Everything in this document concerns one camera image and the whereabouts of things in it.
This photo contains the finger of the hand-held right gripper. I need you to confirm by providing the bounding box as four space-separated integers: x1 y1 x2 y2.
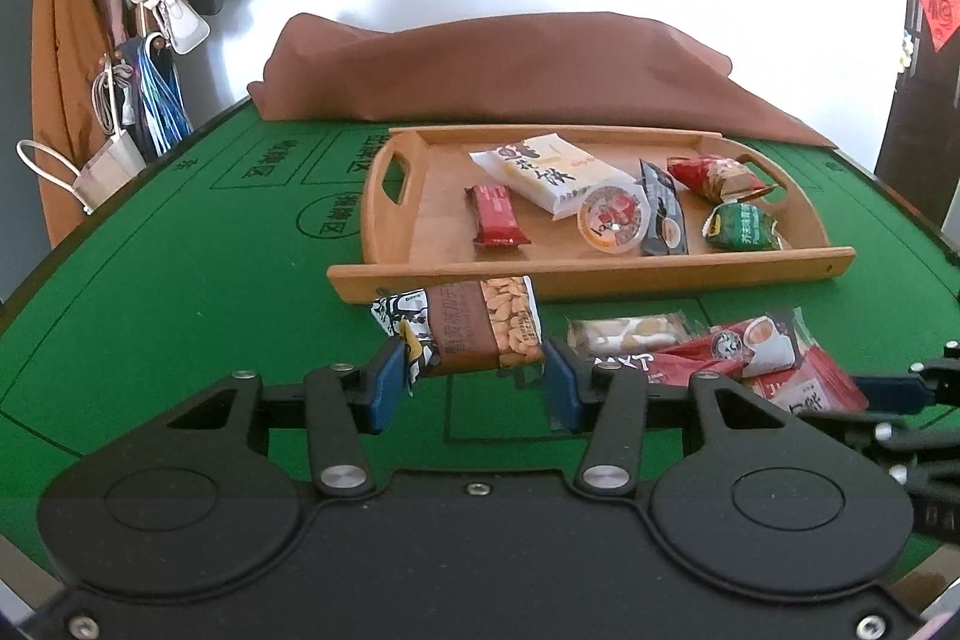
847 340 960 417
821 413 960 462

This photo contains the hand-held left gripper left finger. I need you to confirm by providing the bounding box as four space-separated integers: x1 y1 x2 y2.
166 336 410 498

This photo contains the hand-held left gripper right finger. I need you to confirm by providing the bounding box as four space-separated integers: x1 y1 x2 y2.
541 336 788 498

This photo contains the brown peanut snack packet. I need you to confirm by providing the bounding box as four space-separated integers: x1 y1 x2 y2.
371 275 546 395

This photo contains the red white coffee sachet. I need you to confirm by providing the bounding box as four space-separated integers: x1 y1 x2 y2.
660 308 815 380

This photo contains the round jelly cup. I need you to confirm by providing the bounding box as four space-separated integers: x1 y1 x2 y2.
576 182 652 255

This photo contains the wooden tray with handles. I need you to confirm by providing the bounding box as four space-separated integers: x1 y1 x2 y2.
328 122 856 305

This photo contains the dark red snack bar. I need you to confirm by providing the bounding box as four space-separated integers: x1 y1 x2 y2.
463 184 530 249

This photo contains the black sachet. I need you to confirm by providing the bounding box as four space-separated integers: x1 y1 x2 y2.
637 158 689 257

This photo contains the green snack packet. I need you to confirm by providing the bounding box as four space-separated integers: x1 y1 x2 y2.
701 199 781 253

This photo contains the clear nougat packet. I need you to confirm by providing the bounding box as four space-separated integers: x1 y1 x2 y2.
566 310 689 357

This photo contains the red packet with white letters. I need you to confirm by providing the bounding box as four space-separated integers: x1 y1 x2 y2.
592 351 743 387

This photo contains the white pastry snack packet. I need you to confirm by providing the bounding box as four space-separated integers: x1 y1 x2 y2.
469 131 612 221

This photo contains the red triangular snack packet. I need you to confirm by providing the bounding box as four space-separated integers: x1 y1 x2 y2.
666 154 777 205

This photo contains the dark brown door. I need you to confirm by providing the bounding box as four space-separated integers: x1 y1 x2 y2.
874 0 960 214

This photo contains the brown cloth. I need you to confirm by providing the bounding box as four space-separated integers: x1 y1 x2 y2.
247 10 839 150

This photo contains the white paper bag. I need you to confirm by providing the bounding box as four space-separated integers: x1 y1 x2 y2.
16 134 147 215

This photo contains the blue striped bag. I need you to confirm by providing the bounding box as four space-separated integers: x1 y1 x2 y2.
112 36 194 161

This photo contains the red door decoration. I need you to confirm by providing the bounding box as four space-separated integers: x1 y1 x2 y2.
916 0 960 52

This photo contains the white small purse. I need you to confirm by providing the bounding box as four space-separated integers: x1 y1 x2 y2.
154 0 211 55

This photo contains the brown coat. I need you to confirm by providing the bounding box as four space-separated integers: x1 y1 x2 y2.
34 0 143 247

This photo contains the white cable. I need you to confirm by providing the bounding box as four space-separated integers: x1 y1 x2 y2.
91 59 137 136

